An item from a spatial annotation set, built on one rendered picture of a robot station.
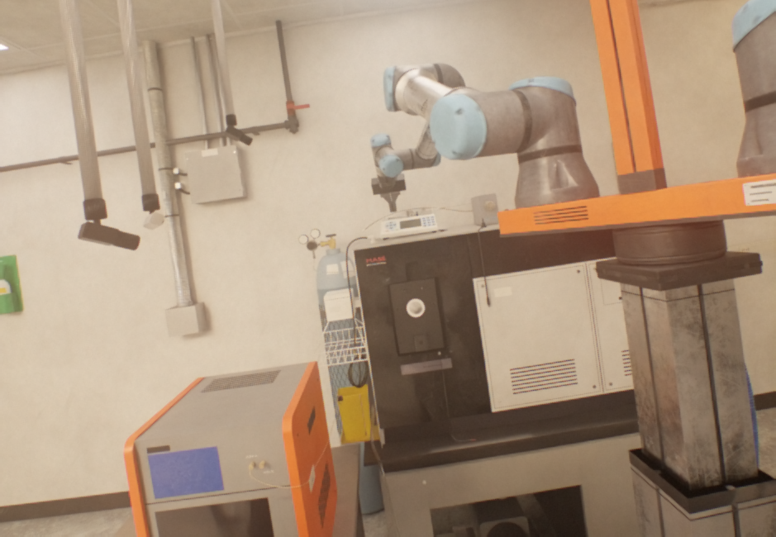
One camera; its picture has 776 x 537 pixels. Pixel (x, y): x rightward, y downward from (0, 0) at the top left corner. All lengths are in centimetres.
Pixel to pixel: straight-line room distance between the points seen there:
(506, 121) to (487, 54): 213
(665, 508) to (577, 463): 88
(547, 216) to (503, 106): 21
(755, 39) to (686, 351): 43
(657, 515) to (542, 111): 69
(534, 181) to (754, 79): 33
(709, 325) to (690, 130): 261
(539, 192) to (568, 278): 86
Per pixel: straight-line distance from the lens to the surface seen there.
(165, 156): 286
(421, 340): 155
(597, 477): 182
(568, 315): 167
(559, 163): 83
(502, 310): 158
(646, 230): 74
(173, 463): 112
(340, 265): 230
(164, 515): 118
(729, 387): 84
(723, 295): 81
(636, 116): 74
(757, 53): 73
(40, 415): 356
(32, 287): 340
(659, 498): 93
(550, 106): 85
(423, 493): 169
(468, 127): 77
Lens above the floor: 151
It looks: level
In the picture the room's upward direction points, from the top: 8 degrees counter-clockwise
